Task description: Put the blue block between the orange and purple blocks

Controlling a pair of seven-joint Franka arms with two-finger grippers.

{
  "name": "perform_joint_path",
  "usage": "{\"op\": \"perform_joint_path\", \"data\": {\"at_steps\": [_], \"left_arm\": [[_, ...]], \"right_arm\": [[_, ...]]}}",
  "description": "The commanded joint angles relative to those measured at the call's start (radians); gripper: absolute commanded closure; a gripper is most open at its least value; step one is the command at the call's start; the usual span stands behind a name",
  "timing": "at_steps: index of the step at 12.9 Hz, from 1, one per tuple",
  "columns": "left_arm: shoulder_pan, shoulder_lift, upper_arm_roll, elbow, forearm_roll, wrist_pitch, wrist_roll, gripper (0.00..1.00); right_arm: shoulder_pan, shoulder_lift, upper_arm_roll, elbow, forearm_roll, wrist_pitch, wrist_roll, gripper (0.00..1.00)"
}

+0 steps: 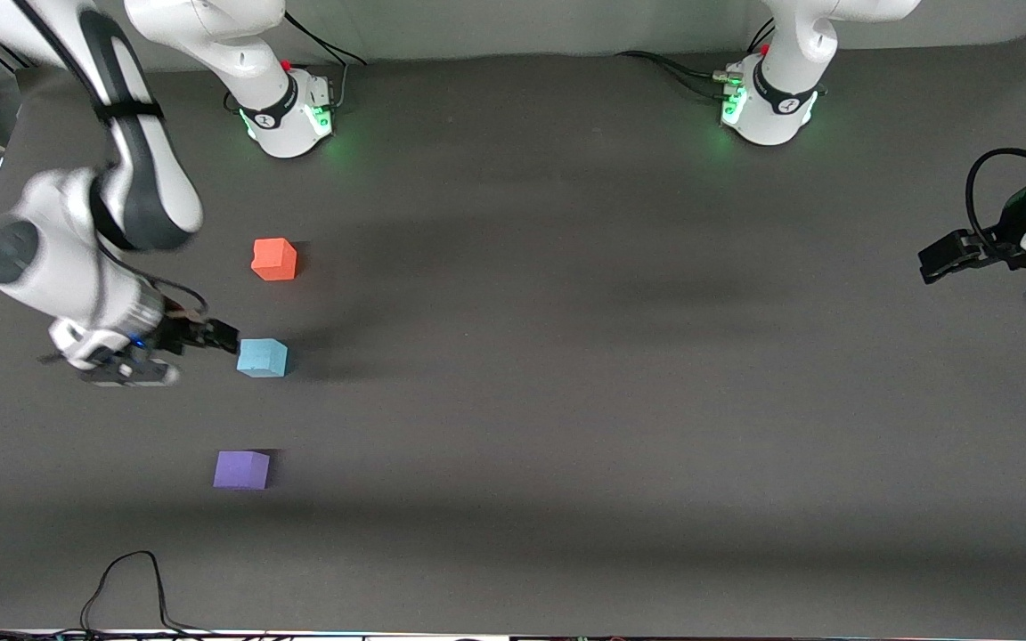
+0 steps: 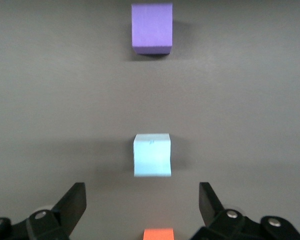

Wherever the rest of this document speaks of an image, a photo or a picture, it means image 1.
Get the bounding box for light blue foam block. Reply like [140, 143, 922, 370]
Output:
[236, 337, 289, 379]

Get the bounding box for orange foam block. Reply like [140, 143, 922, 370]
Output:
[250, 238, 298, 282]

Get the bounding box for purple foam block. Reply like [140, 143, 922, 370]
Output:
[213, 450, 272, 491]

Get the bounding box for dark grey table mat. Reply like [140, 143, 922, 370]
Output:
[0, 31, 1026, 638]

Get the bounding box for black looped cable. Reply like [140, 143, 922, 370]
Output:
[79, 550, 211, 638]

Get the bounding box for black right arm base cable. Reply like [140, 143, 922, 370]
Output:
[281, 9, 368, 110]

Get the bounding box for black arm base cable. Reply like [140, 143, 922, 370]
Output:
[281, 9, 368, 110]
[615, 18, 778, 101]

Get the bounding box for black left arm base cable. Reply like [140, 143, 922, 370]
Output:
[615, 18, 778, 101]

